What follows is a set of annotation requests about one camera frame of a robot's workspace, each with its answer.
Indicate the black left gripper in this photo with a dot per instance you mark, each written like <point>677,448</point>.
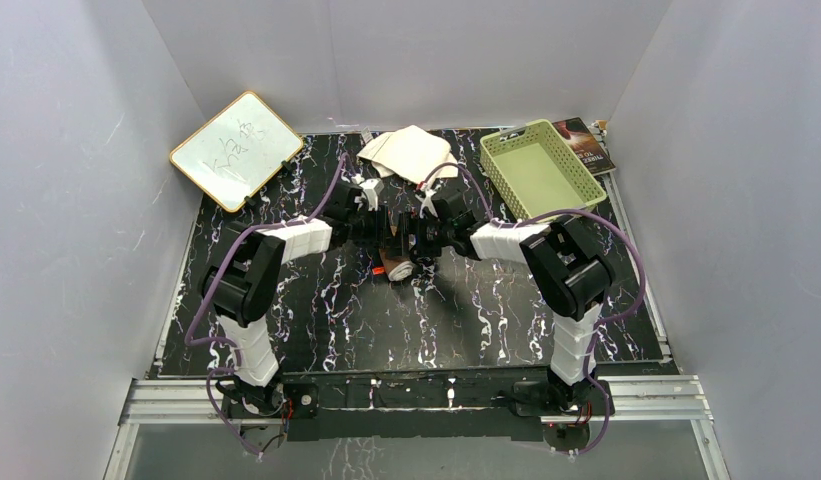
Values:
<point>378,217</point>

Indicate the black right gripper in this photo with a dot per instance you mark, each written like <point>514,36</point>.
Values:
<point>419,250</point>

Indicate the yellow brown bear towel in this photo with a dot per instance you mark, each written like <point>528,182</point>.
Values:
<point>395,268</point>

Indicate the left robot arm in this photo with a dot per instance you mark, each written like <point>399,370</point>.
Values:
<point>241,283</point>

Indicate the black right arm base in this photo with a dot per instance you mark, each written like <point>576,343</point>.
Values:
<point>575,416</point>

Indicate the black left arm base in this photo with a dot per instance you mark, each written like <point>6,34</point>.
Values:
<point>278,400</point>

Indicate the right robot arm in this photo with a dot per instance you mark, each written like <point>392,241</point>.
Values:
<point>569,270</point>

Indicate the crumpled white cloth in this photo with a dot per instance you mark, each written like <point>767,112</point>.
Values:
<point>410,153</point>

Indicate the green perforated plastic basket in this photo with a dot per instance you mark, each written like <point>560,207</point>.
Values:
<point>535,171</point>

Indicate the dark book with red cover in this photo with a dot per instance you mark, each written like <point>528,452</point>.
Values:
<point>587,144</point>

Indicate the white board with wooden frame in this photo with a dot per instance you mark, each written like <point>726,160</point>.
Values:
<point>232,156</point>

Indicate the aluminium front rail frame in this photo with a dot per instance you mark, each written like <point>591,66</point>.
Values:
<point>428,403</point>

